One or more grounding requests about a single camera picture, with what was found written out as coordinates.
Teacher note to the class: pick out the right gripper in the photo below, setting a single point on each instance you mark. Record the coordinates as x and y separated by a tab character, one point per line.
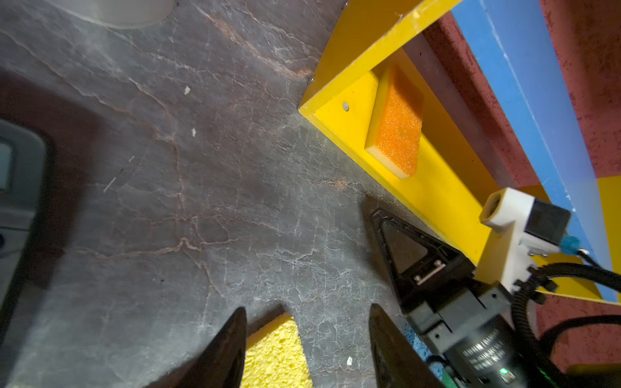
464	326

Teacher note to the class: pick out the yellow shelf with coloured boards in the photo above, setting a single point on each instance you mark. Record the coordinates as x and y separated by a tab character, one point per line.
512	45

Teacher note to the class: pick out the orange sponge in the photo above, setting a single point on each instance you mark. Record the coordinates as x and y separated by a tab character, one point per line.
396	124

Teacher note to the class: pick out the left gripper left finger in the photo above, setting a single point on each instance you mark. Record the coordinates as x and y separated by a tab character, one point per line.
221	364

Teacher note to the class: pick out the yellow sponge left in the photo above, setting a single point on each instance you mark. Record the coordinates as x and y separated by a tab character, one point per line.
275	356

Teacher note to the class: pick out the blue sponge left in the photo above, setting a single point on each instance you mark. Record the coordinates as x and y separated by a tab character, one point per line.
422	351

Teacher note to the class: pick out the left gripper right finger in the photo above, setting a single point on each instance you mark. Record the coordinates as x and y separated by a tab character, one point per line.
396	362

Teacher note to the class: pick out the black calculator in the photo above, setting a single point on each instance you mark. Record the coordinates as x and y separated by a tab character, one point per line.
26	158

